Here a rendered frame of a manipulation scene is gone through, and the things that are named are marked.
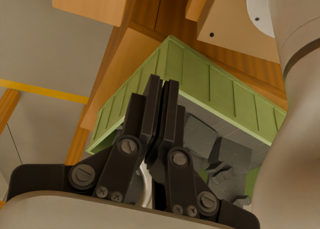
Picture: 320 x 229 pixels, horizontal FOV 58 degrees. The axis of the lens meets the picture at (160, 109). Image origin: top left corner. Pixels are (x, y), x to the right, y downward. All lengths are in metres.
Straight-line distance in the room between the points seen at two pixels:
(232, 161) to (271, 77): 0.29
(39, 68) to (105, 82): 1.33
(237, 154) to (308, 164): 0.69
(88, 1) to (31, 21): 1.35
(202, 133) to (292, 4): 0.55
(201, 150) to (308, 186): 0.63
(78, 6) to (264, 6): 0.35
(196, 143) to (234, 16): 0.45
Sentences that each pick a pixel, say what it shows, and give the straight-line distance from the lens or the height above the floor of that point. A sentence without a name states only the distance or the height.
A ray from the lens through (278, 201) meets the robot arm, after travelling 0.31.
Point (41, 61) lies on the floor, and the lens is 2.15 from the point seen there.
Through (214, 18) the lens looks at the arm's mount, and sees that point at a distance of 0.57.
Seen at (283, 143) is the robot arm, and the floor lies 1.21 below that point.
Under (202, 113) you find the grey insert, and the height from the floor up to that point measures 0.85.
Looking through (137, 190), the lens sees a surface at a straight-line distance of 0.87.
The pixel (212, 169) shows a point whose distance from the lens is 0.94.
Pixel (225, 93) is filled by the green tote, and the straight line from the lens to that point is 0.76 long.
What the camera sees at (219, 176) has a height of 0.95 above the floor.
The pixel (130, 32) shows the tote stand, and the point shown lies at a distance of 0.76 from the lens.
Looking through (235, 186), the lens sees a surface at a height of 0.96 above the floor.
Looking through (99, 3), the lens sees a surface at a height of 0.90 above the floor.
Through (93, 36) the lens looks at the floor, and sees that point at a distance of 1.85.
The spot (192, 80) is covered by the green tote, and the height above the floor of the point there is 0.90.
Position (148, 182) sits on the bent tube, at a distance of 0.83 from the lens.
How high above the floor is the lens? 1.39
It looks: 39 degrees down
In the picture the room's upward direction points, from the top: 172 degrees counter-clockwise
